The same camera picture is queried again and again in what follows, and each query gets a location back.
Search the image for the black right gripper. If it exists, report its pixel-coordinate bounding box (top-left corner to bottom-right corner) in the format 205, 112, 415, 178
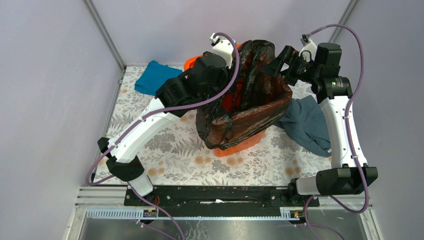
259, 45, 320, 87

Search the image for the black trash bag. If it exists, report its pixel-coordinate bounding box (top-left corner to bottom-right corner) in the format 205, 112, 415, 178
195, 39, 293, 150

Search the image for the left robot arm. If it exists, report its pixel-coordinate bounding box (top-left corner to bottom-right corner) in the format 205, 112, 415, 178
97, 51, 232, 206

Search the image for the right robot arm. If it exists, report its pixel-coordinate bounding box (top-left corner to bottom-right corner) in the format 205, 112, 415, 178
262, 42, 378, 206

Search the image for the orange plastic trash bin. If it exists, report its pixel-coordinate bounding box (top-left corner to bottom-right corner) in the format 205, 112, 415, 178
183, 55, 266, 158

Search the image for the grey-blue cloth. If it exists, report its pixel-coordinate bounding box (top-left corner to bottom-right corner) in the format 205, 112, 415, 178
274, 95, 332, 157

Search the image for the blue cloth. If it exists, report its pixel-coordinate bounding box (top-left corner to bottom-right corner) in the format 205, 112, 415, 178
134, 60, 183, 96

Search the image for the floral table mat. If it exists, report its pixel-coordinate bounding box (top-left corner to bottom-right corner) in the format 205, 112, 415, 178
106, 66, 332, 186

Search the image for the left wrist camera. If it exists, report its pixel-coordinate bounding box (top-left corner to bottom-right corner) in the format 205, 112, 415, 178
210, 32, 234, 69

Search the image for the right aluminium frame post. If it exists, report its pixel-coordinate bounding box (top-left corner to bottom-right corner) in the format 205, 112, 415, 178
329, 0, 360, 43

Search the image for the aluminium frame post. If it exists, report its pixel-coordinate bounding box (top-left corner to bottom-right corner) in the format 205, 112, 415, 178
82, 0, 127, 72
329, 0, 360, 43

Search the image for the left aluminium frame post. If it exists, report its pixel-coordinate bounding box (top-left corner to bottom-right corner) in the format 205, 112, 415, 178
82, 0, 127, 72

